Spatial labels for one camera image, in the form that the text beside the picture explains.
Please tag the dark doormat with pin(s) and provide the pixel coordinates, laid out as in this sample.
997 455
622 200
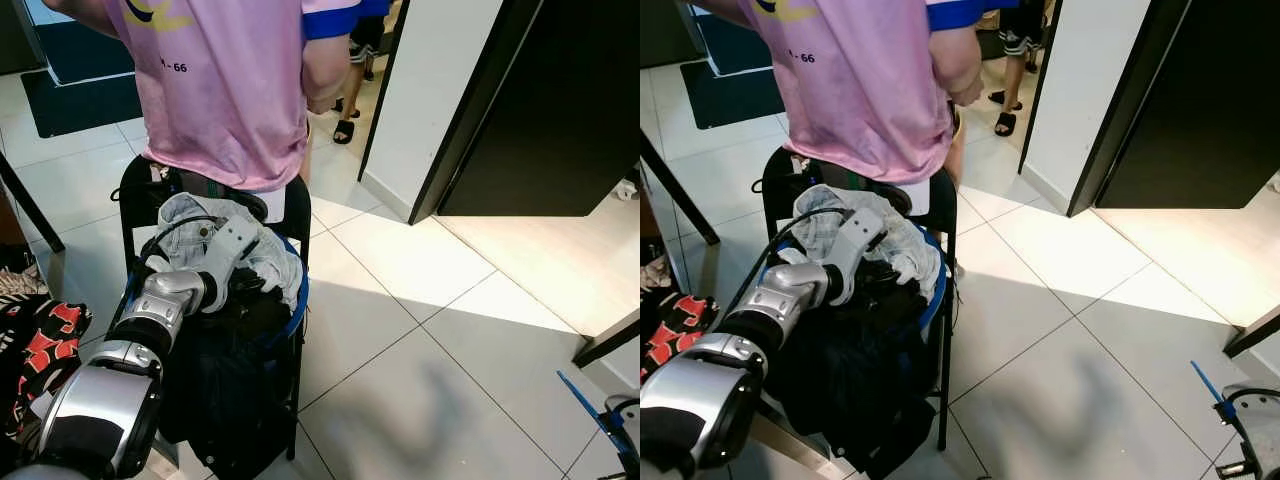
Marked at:
80 105
735 95

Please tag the person in pink shirt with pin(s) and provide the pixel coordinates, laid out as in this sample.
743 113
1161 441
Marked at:
220 90
850 90

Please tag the black cabinet white side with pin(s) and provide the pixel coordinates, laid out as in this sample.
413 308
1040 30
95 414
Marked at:
1200 110
550 110

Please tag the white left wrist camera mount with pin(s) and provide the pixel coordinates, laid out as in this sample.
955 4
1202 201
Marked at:
235 245
862 240

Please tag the black folding chair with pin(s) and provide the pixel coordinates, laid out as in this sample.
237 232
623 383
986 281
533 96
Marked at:
940 205
135 200

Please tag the black clothes pile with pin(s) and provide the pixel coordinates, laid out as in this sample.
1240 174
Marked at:
225 390
850 390

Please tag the light denim shorts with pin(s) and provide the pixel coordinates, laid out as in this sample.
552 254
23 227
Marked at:
815 225
185 215

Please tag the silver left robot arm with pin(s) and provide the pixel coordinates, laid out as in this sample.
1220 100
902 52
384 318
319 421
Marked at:
700 405
100 410

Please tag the black metal table leg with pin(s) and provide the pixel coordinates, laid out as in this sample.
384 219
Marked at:
680 190
30 205

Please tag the person in black shorts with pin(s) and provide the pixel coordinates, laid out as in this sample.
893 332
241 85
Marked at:
365 40
1020 35

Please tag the black red printed garment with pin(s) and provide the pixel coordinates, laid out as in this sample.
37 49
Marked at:
40 350
675 335

